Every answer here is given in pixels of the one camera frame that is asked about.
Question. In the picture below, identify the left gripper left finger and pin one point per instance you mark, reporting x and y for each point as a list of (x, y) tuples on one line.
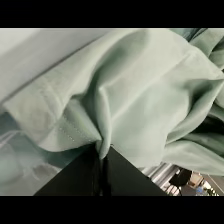
[(78, 180)]

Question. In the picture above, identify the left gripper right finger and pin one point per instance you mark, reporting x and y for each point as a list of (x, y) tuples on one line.
[(128, 180)]

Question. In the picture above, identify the pale green T-shirt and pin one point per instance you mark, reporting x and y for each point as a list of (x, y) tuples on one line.
[(140, 96)]

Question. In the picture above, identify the silver frame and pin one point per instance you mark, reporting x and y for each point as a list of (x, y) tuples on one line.
[(160, 173)]

